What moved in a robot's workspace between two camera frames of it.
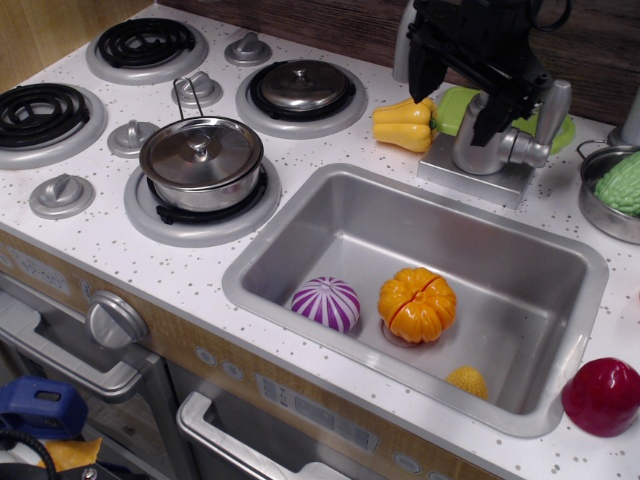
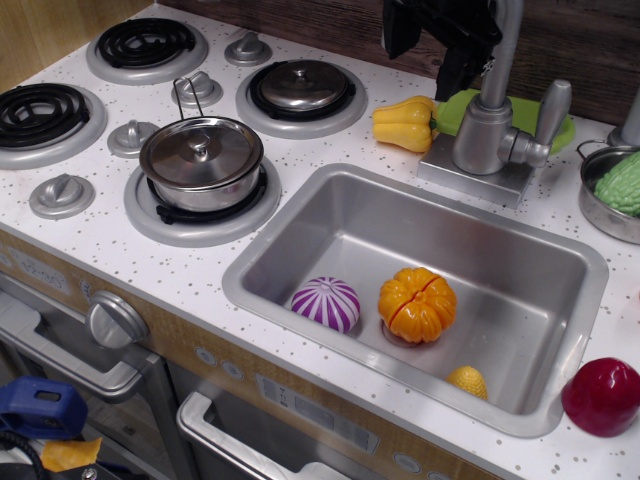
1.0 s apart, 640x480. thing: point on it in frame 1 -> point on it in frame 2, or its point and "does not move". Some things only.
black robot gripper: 484,41 -> 470,26
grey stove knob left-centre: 126,140 does not move
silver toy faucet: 499,170 does not move
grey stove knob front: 62,197 does not move
